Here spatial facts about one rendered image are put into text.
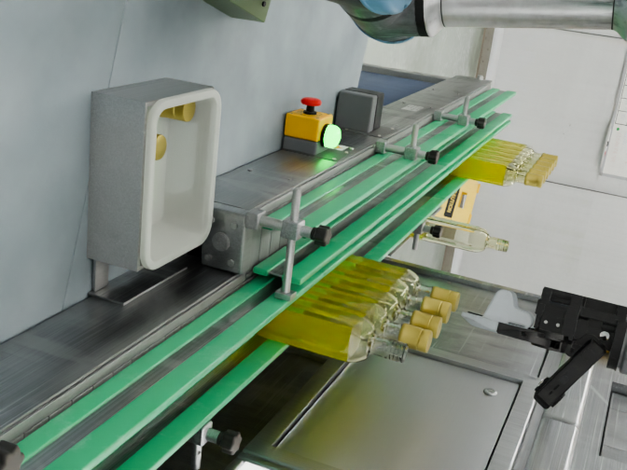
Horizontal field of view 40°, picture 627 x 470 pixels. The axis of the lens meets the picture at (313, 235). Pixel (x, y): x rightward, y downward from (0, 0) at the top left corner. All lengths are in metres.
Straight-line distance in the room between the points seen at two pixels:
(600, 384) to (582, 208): 5.70
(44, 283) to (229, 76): 0.49
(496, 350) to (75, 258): 0.87
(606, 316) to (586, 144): 6.00
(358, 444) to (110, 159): 0.53
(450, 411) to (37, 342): 0.65
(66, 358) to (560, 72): 6.34
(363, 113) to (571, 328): 0.84
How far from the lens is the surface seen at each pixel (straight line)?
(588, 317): 1.21
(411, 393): 1.42
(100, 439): 0.92
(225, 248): 1.27
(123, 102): 1.08
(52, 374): 1.00
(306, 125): 1.62
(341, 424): 1.30
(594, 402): 1.58
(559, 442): 1.38
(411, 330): 1.29
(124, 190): 1.11
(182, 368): 1.05
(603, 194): 7.26
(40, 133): 1.04
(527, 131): 7.23
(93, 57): 1.10
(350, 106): 1.88
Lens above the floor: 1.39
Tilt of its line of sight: 19 degrees down
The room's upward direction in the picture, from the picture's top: 104 degrees clockwise
